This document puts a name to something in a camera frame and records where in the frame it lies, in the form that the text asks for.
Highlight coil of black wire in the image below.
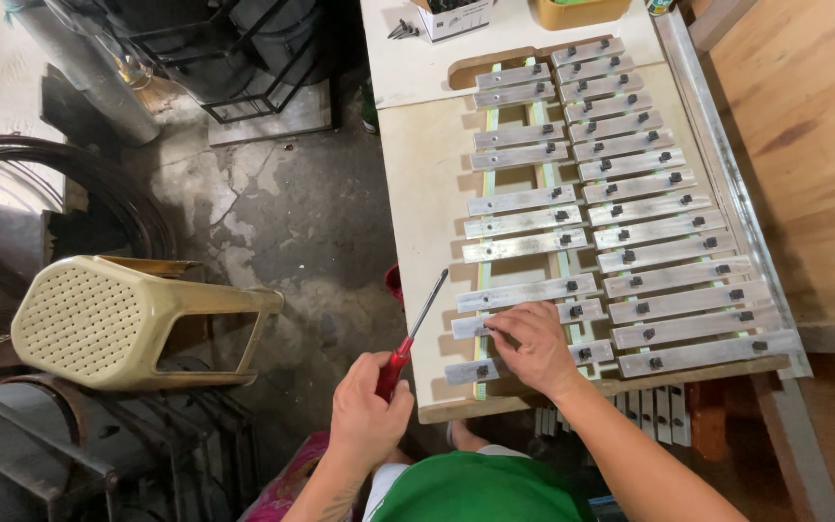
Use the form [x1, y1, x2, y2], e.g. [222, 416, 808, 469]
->
[0, 133, 177, 342]

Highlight yellow plastic container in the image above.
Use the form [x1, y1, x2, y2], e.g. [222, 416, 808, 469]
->
[529, 0, 634, 32]

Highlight dark metal machine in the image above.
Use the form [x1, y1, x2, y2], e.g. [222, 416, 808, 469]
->
[0, 361, 260, 522]

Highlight beige plastic stool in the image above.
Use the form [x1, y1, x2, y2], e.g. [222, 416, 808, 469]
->
[10, 254, 286, 393]

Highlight red plastic container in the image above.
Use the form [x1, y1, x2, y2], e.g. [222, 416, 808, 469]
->
[384, 262, 406, 310]

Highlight straw broom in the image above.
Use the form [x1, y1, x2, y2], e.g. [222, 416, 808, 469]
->
[115, 57, 188, 116]

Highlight person's right hand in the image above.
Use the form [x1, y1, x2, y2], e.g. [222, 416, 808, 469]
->
[485, 301, 590, 400]

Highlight plywood panel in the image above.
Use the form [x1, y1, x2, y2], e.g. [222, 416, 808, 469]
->
[691, 0, 835, 356]

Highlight green bottle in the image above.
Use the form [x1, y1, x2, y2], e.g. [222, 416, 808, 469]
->
[359, 75, 381, 136]

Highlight pink bag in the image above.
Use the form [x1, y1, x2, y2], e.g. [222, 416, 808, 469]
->
[239, 431, 332, 522]

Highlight black metal frame rack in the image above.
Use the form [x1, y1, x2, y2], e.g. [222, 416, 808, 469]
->
[46, 0, 340, 126]

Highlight person's foot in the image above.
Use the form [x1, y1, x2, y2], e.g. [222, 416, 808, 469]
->
[446, 418, 492, 455]

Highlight rows of silver xylophone bars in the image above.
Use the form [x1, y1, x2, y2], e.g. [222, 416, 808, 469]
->
[444, 37, 803, 387]

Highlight red handled screwdriver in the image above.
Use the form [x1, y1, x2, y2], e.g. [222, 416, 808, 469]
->
[375, 268, 450, 404]

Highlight stack of spare metal bars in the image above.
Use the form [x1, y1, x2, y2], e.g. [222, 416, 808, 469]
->
[533, 384, 693, 448]

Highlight silver metal tone bar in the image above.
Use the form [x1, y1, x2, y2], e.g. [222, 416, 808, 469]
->
[451, 298, 610, 341]

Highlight long aluminium rail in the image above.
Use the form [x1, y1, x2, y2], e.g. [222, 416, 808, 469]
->
[652, 6, 814, 380]

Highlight wooden xylophone frame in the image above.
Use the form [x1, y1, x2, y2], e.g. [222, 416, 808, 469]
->
[417, 35, 792, 426]

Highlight grey metal cylinder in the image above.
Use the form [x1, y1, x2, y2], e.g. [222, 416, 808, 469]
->
[3, 0, 162, 147]

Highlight white cardboard box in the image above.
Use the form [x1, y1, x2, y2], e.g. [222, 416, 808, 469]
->
[412, 0, 497, 43]

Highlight person's left hand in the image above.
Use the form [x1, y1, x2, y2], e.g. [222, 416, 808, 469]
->
[329, 351, 416, 472]

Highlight person's green shirt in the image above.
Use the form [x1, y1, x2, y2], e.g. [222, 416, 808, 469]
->
[370, 449, 597, 522]

